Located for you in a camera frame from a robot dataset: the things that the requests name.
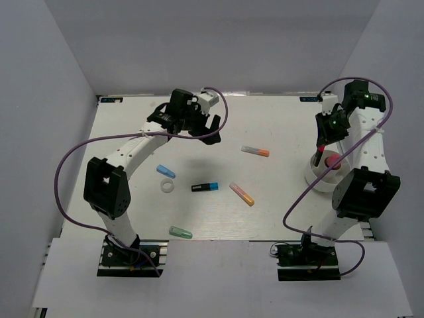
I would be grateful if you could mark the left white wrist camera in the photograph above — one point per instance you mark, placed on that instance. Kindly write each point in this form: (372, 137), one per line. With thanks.
(207, 100)

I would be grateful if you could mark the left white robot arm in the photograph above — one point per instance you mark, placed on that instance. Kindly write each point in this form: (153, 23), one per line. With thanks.
(106, 187)

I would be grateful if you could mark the blue black highlighter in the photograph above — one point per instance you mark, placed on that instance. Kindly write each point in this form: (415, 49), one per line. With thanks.
(211, 186)

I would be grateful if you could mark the white round divided container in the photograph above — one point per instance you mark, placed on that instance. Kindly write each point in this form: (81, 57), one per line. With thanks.
(328, 183)

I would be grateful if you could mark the orange clear marker upper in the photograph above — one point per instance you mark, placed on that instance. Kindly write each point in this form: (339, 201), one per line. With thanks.
(256, 151)

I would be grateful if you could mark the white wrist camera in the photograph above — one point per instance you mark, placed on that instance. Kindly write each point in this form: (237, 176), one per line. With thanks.
(327, 102)
(207, 100)

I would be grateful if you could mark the left corner label sticker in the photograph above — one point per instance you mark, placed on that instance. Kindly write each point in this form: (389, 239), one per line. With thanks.
(111, 100)

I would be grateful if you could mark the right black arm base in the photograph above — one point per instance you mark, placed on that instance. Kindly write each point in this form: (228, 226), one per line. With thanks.
(305, 261)

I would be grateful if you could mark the pink black highlighter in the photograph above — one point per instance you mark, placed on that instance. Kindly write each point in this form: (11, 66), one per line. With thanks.
(318, 155)

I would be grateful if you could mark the corner label sticker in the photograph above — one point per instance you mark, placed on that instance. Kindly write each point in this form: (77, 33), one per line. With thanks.
(308, 99)
(111, 100)

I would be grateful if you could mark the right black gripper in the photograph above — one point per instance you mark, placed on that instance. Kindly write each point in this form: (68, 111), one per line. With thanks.
(324, 135)

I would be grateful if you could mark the green translucent cap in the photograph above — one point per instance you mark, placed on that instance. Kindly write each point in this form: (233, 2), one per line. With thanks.
(181, 233)

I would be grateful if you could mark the blue translucent cap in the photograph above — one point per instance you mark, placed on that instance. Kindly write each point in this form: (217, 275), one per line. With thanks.
(165, 172)

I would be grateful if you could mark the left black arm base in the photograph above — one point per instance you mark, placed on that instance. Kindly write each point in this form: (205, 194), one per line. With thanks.
(114, 261)

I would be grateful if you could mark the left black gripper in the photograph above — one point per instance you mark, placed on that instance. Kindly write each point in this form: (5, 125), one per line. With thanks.
(195, 109)

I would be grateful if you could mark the right corner label sticker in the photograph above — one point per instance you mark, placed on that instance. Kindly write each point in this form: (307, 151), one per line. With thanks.
(308, 99)

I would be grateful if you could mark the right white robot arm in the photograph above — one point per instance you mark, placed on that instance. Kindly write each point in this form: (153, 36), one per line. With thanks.
(350, 155)

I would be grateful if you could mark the orange clear marker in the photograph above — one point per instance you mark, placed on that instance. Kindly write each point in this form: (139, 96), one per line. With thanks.
(256, 151)
(242, 194)

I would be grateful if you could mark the orange clear marker lower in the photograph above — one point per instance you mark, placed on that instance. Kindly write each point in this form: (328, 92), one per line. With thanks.
(242, 194)

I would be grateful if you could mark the pink capped clear tube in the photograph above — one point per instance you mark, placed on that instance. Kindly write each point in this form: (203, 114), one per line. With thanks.
(332, 161)

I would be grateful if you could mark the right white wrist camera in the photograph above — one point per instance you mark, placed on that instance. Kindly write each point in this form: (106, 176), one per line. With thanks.
(327, 102)

